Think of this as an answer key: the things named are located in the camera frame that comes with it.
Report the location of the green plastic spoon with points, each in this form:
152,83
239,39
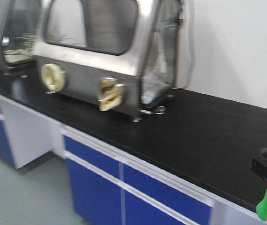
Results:
261,208

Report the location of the far blue lab cabinet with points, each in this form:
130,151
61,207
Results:
26,134

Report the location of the stainless steel glove box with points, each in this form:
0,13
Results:
121,55

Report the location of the blue lab bench cabinet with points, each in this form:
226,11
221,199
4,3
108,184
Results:
112,187

